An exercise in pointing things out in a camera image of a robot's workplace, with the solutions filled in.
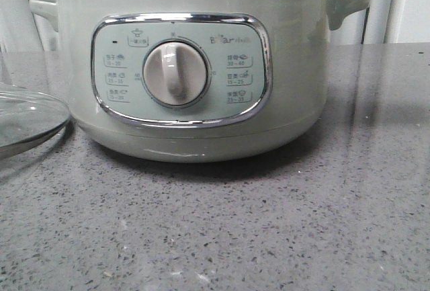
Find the glass pot lid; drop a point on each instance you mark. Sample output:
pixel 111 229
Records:
pixel 29 118

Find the pale green electric pot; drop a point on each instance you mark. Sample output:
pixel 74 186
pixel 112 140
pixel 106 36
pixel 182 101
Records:
pixel 193 81

